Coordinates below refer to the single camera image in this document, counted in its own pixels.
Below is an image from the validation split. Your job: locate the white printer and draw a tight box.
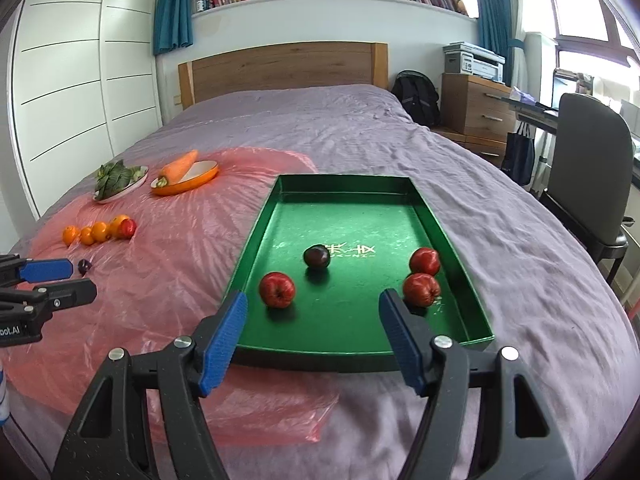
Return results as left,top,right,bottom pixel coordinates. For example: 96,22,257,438
443,41,507,83

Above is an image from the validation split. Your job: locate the green bok choy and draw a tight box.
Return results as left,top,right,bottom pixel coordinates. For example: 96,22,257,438
95,160,143,197

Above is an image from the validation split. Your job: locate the dark shopping bag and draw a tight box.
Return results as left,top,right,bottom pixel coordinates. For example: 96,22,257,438
501,121,536,186

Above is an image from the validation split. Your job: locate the green rectangular tray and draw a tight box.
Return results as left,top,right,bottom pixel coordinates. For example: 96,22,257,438
221,174,495,373

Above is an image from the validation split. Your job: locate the grey office chair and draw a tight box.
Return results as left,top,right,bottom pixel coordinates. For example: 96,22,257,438
530,92,636,306

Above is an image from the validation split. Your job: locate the wooden headboard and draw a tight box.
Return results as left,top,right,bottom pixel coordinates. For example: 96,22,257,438
178,42,389,110

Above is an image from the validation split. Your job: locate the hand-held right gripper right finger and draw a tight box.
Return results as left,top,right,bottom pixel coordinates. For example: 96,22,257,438
378,288,576,480

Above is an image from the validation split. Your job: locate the white wardrobe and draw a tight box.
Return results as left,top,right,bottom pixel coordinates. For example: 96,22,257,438
10,0,163,218

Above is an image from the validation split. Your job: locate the wooden dresser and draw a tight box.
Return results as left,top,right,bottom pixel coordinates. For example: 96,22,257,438
440,72,516,166

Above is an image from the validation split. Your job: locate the teal curtain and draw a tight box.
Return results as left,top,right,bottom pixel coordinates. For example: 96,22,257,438
152,0,194,56
472,0,526,96

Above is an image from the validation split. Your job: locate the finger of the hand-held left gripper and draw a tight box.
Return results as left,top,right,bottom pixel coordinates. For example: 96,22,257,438
0,280,98,309
0,255,74,286

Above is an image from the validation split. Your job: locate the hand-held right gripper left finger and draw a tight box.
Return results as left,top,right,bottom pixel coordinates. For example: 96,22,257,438
52,290,249,480

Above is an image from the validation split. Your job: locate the white plate with green rim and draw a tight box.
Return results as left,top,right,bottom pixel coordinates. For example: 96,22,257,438
92,166,149,204

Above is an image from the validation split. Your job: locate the glass desk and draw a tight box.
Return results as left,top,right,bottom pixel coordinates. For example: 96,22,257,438
505,87,566,131

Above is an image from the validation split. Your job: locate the pink plastic sheet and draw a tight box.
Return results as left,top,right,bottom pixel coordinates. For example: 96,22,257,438
0,147,341,446

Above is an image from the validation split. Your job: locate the black backpack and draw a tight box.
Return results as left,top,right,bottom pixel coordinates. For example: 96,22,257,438
391,70,442,128

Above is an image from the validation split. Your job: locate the orange plate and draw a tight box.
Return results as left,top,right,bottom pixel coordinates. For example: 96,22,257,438
150,160,221,197

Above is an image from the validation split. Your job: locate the carrot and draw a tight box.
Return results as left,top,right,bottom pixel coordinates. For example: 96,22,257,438
156,150,199,190

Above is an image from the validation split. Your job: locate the blue and white object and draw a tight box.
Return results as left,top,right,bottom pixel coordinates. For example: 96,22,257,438
0,360,12,428

